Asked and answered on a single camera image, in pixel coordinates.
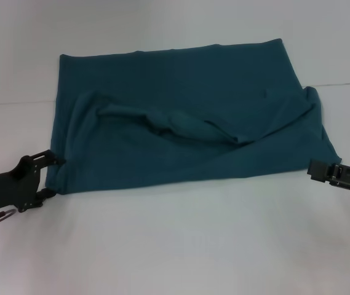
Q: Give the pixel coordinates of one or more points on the blue t-shirt with pink print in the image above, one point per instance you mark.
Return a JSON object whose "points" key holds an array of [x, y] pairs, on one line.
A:
{"points": [[177, 101]]}

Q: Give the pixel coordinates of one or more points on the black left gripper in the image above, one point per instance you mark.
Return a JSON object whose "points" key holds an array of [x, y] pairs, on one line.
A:
{"points": [[11, 187]]}

